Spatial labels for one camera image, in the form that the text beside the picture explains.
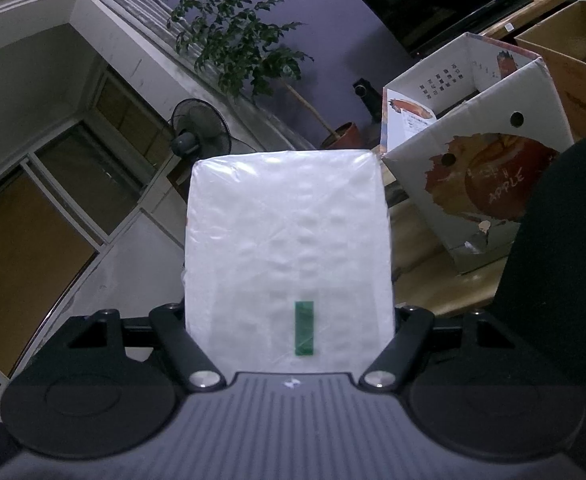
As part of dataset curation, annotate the black standing fan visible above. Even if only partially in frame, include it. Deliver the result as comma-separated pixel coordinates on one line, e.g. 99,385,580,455
170,99,232,162

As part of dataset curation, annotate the white apple cardboard box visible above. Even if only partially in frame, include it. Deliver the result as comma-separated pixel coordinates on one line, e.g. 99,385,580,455
382,32,573,273

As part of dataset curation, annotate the potted ficus tree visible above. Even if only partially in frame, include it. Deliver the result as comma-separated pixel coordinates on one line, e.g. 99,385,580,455
165,0,363,150

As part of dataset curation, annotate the brown cardboard box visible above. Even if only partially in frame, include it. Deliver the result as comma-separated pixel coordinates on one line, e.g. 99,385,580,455
516,0,586,139

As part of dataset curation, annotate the wooden TV stand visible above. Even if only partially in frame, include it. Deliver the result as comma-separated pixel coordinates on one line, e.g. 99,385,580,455
480,0,577,41

